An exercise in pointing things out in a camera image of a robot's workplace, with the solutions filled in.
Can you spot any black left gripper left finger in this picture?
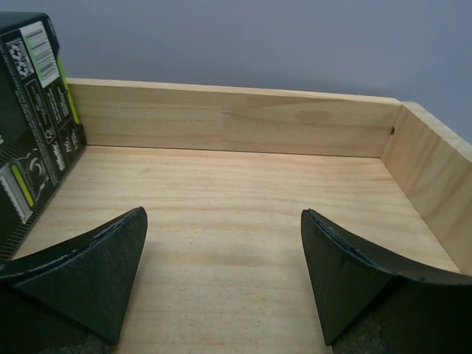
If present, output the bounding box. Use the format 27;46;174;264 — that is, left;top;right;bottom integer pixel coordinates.
1;206;148;353

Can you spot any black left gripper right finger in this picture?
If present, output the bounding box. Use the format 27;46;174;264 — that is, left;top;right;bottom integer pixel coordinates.
301;209;471;353

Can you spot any wooden three-tier shelf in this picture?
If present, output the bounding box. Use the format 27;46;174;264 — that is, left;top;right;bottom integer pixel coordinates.
16;78;471;353

